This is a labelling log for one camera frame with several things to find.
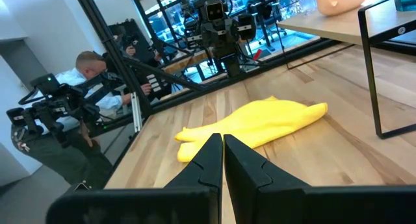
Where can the person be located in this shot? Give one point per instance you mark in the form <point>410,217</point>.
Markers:
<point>87,60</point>

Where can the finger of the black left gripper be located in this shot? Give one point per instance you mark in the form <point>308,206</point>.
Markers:
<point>247,26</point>
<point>194,39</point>

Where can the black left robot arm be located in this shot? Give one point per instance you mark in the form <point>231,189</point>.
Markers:
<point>232,63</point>

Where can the orange ceramic mug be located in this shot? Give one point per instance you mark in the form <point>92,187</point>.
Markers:
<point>344,1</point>

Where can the black office chair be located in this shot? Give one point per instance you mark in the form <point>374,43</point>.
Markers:
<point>268,13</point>

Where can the wooden shelf with black legs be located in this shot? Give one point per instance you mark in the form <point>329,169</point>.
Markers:
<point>351,26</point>

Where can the yellow cloth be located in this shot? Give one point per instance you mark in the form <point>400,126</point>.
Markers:
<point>260,120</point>

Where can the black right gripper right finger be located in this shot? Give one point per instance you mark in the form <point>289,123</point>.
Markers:
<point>292,204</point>

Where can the light wooden workbench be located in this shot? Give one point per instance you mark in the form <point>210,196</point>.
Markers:
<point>185,61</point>

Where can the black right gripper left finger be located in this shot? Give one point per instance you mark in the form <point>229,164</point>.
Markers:
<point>182,204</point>

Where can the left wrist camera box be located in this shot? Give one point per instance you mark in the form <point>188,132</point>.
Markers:
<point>214,10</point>

